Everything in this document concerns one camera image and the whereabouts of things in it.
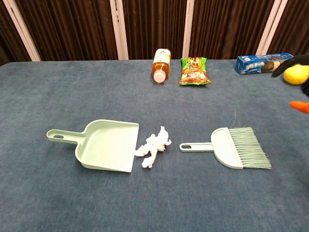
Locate mint green dustpan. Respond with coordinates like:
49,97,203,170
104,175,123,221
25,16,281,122
46,119,140,173

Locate amber tea bottle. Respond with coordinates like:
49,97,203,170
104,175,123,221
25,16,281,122
151,48,171,84

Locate green snack bag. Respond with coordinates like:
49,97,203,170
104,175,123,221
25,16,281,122
179,57,212,86

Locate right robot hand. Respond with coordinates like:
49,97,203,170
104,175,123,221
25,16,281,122
271,53,309,114

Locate blue Oreo cookie box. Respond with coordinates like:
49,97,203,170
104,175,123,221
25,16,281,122
234,53,294,75

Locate dark brown curtain panel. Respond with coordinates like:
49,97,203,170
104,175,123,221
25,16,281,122
189,0,276,60
0,0,33,66
267,0,309,56
14,0,119,61
122,0,188,60

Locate mint green hand brush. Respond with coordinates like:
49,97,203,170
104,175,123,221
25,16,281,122
179,111,273,170

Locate white screen frame post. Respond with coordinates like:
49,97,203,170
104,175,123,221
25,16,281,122
2,0,42,61
182,0,195,58
110,0,129,60
255,0,285,56

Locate yellow pear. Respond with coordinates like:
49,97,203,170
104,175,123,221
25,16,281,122
283,64,309,85

